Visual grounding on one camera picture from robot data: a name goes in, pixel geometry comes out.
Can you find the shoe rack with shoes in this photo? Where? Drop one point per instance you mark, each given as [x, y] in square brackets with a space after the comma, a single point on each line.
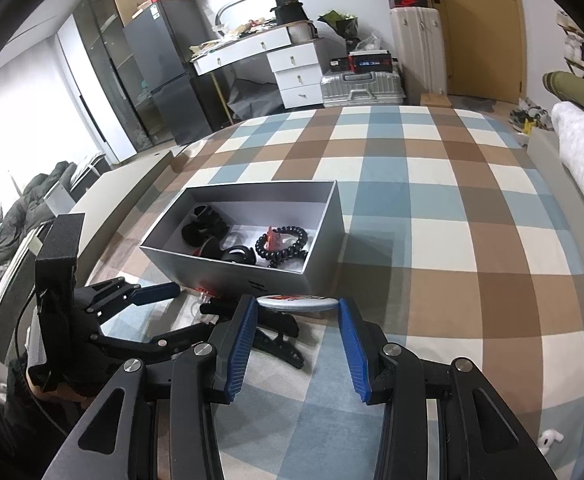
[574, 43]

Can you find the black scrunchie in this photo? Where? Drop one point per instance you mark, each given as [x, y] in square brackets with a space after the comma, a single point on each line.
[203, 222]

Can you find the left hand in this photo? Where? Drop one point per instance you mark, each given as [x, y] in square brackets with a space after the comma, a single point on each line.
[61, 393]

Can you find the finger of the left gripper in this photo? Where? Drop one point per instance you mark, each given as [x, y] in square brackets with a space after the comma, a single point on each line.
[103, 300]
[160, 347]

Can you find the white dresser desk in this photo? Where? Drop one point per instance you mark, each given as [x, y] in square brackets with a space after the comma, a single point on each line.
[295, 53]

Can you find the black red box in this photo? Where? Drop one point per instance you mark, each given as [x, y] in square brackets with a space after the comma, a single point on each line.
[362, 62]

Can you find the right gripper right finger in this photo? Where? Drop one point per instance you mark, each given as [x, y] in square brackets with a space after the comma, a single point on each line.
[479, 437]

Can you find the green flower bouquet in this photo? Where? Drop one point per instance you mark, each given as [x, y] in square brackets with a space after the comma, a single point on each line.
[344, 24]

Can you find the glass door cabinet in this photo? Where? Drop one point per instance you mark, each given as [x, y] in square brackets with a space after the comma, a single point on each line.
[100, 24]

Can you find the white upright suitcase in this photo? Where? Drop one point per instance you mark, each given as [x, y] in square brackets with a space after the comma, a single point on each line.
[419, 46]

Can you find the white earbud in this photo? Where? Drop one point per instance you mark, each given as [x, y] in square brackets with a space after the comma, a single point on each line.
[547, 439]

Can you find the grey cardboard box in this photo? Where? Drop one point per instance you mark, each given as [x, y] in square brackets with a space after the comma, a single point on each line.
[250, 210]

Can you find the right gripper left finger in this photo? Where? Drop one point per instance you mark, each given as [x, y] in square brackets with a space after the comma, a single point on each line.
[117, 438]

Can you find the black long hair clip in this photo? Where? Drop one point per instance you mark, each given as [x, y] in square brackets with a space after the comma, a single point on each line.
[275, 333]

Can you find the silver flat suitcase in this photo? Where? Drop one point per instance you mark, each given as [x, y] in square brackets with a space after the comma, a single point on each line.
[350, 89]

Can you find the black bag on desk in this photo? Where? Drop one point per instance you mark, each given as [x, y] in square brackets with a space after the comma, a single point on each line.
[289, 11]

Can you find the black claw hair clip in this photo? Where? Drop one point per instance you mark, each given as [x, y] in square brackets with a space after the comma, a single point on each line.
[235, 254]

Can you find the plaid bed sheet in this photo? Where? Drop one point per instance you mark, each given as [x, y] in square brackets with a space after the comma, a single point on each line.
[454, 244]

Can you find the wooden door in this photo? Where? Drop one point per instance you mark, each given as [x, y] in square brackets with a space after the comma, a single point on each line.
[485, 47]

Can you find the dark grey refrigerator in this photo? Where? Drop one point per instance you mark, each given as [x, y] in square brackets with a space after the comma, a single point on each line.
[160, 38]

